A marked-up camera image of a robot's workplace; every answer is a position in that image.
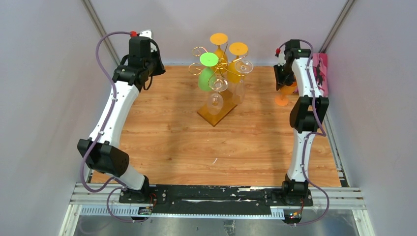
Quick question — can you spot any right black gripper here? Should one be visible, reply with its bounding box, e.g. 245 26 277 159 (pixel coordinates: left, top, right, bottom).
274 63 296 90

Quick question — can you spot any orange wine glass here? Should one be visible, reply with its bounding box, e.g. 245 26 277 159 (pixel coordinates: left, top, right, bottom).
274 82 298 106

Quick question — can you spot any gold wire glass rack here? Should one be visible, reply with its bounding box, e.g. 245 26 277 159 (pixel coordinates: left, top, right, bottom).
188 47 241 127

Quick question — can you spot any green wine glass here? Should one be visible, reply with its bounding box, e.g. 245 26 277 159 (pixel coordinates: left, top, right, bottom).
198 52 219 91

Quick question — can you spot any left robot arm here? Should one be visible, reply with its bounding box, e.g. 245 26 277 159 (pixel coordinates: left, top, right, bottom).
77 36 165 203

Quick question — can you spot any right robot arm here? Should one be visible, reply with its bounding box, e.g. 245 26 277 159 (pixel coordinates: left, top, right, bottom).
273 39 329 206

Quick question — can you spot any right clear wine glass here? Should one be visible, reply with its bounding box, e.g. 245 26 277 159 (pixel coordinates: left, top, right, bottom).
233 59 254 105

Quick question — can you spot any clear wine glass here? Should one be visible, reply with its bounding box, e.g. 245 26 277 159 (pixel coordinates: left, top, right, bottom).
207 74 229 115
233 59 254 105

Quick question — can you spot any right yellow wine glass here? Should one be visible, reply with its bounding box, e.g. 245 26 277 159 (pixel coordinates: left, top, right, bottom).
227 42 248 84

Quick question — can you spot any yellow wine glass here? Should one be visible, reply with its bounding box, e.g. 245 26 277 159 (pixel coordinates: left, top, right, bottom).
210 33 228 75
227 42 248 84

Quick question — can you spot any front clear wine glass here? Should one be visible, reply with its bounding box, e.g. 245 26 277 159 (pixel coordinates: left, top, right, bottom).
207 74 229 115

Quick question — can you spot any rear yellow wine glass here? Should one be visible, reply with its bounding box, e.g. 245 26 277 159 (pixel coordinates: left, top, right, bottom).
210 33 228 75

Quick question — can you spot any pink camouflage cloth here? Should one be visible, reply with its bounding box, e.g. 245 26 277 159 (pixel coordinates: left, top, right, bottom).
312 53 328 97

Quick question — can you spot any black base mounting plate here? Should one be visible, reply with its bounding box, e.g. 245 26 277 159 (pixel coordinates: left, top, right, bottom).
119 184 313 216

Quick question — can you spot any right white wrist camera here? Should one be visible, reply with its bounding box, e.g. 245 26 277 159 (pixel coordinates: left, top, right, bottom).
275 48 283 58

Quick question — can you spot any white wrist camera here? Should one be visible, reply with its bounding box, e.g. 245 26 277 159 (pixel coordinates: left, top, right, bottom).
275 48 283 58
139 29 157 52

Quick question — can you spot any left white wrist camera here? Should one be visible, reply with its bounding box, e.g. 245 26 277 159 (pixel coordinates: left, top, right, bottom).
139 29 157 52

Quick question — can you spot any aluminium frame rail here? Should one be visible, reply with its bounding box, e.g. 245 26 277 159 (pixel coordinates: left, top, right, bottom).
59 184 375 236

